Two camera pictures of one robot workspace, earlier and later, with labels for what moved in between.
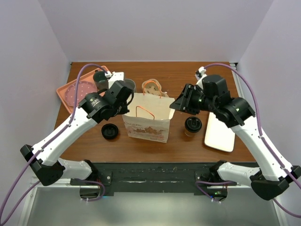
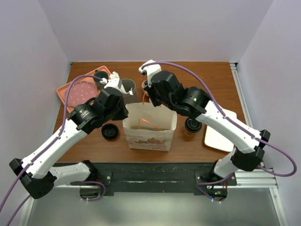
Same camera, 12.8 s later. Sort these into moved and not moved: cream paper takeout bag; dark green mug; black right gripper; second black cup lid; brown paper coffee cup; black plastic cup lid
Moved: black right gripper; cream paper takeout bag
Not moved: dark green mug; second black cup lid; black plastic cup lid; brown paper coffee cup
